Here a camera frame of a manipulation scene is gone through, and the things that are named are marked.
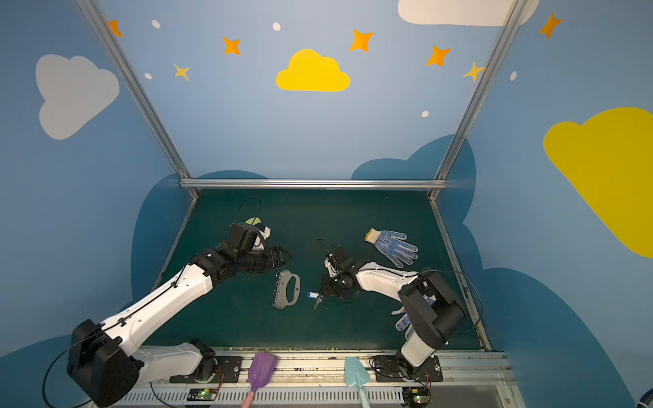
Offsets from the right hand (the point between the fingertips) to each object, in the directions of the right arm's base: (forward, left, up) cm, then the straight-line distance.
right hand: (323, 290), depth 88 cm
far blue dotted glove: (+23, -27, -3) cm, 35 cm away
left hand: (+3, +10, +16) cm, 19 cm away
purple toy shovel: (-26, +17, -1) cm, 31 cm away
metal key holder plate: (0, +13, -2) cm, 13 cm away
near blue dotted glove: (-9, -28, -3) cm, 29 cm away
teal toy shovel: (-25, -12, 0) cm, 28 cm away
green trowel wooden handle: (+27, +31, +3) cm, 42 cm away
